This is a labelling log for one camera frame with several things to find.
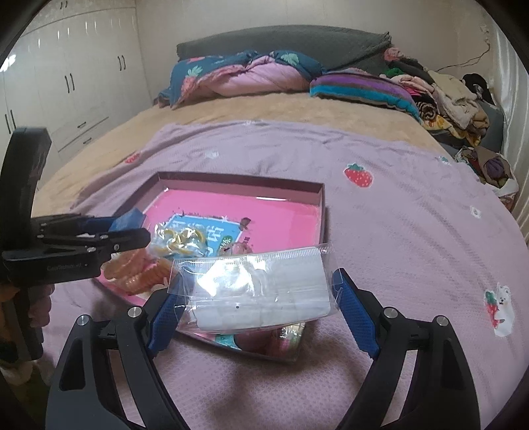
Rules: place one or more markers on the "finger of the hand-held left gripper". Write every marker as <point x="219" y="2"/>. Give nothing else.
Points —
<point x="70" y="223"/>
<point x="124" y="242"/>

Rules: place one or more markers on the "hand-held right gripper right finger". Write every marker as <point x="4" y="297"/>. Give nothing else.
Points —
<point x="357" y="314"/>

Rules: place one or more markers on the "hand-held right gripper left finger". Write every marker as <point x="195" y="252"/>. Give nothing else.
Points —
<point x="163" y="314"/>

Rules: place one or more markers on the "small blue box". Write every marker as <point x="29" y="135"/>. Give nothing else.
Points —
<point x="128" y="220"/>

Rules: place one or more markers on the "dark maroon cardboard box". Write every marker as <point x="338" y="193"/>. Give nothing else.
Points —
<point x="239" y="182"/>

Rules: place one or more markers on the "person's left hand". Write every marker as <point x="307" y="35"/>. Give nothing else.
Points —
<point x="46" y="308"/>

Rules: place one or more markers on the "peach organza bow scrunchie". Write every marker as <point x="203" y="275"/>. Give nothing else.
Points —
<point x="287" y="335"/>

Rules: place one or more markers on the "purple printed blanket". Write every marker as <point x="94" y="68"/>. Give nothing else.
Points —
<point x="413" y="248"/>

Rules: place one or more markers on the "white wardrobe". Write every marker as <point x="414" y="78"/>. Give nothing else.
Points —
<point x="62" y="74"/>

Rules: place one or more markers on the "beige bedsheet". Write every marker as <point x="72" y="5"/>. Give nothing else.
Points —
<point x="248" y="107"/>

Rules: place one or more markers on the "pink and blue quilt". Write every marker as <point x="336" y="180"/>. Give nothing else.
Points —
<point x="248" y="76"/>

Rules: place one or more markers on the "striped purple pillow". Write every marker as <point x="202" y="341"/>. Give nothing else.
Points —
<point x="363" y="91"/>

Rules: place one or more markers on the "grey cushion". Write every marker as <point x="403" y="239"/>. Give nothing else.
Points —
<point x="492" y="124"/>

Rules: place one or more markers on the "pile of clothes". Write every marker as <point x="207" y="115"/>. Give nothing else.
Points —
<point x="450" y="99"/>

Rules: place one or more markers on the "white satin curtain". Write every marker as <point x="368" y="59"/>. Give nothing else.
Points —
<point x="514" y="124"/>

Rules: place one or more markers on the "grey headboard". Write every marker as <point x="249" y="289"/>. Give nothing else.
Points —
<point x="289" y="43"/>

